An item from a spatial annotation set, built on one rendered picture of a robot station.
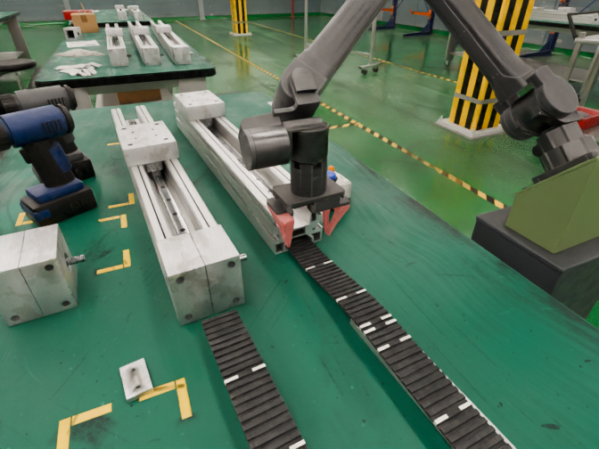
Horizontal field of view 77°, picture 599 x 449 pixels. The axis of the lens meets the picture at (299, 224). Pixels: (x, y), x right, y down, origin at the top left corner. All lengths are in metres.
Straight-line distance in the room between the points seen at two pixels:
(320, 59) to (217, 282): 0.36
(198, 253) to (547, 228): 0.62
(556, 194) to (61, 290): 0.82
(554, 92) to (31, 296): 0.90
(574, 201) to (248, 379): 0.60
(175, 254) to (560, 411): 0.52
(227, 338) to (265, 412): 0.11
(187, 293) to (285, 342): 0.15
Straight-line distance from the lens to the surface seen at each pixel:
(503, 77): 0.84
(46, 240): 0.67
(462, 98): 3.93
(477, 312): 0.64
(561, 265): 0.80
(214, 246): 0.56
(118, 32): 3.21
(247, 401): 0.46
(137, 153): 0.88
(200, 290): 0.55
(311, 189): 0.57
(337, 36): 0.67
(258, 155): 0.51
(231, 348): 0.50
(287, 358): 0.53
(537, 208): 0.82
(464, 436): 0.47
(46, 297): 0.66
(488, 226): 0.87
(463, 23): 0.86
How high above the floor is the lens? 1.20
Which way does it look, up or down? 33 degrees down
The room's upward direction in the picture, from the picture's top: straight up
